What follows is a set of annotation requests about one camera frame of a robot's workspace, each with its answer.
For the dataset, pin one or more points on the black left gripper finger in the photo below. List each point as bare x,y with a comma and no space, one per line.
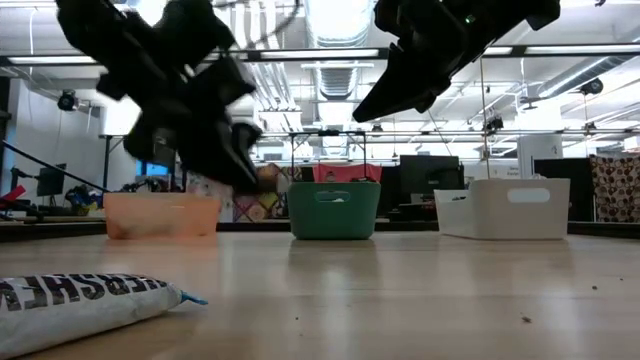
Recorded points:
247,137
220,165

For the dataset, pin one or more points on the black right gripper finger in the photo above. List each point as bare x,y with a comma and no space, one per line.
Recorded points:
424,104
400,85

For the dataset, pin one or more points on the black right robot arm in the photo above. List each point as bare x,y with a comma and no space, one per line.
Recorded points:
540,10

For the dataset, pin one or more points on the black background robot arm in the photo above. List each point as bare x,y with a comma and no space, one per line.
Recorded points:
82,196

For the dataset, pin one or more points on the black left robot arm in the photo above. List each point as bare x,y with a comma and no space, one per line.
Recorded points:
115,45

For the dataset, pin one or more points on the white blue Hershey's candy bar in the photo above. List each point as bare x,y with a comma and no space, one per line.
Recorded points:
75,310

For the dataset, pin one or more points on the colourful patchwork quilt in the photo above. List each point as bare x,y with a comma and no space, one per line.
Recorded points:
260,202

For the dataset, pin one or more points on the black computer monitor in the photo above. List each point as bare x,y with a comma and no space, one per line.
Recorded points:
430,172
580,192
51,179

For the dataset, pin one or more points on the black ceiling spotlight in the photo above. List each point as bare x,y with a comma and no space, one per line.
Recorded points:
591,86
67,101
494,123

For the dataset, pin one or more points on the orange translucent plastic basket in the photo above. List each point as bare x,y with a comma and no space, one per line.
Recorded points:
160,215

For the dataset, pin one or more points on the red orange cloth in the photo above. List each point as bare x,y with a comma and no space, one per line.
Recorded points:
350,173

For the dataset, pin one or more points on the teal plastic basket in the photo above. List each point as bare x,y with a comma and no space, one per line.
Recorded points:
332,215

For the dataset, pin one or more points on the white cylinder column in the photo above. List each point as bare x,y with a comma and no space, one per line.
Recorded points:
540,155

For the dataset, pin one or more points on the white plastic basket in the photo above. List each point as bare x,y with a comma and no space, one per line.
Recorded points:
520,220

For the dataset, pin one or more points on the red tag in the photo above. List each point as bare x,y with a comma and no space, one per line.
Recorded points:
12,192

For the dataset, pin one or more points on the brown polka dot cloth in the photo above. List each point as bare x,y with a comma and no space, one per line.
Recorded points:
615,185

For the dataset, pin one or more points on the silver ceiling air duct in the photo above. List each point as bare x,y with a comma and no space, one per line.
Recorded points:
337,30

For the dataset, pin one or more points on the black aluminium rig frame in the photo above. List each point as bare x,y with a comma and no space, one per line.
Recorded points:
600,229

